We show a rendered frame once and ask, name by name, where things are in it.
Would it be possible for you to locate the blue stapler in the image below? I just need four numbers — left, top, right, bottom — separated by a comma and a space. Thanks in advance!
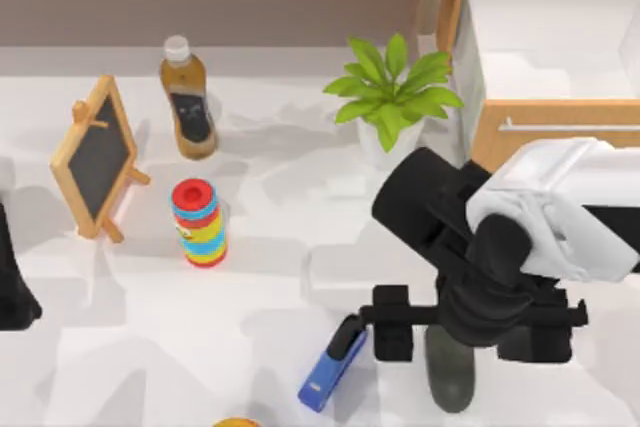
297, 313, 369, 413

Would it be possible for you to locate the pale wooden drawer front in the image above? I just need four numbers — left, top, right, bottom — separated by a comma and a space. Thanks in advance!
471, 98, 640, 174

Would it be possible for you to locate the stack of coloured rings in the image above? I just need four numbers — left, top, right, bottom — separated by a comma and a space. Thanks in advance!
170, 178, 230, 269

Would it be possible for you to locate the green plant in white pot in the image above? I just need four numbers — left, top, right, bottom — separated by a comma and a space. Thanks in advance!
322, 32, 466, 171

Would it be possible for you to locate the brown bottle with white cap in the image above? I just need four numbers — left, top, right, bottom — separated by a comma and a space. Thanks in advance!
159, 35, 220, 161

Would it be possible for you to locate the wooden framed blackboard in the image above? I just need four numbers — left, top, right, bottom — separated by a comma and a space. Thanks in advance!
48, 74, 152, 244

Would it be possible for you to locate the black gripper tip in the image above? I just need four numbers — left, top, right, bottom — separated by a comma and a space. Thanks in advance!
0, 201, 43, 333

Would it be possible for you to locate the long metal drawer handle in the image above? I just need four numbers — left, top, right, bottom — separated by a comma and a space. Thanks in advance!
498, 117, 640, 133

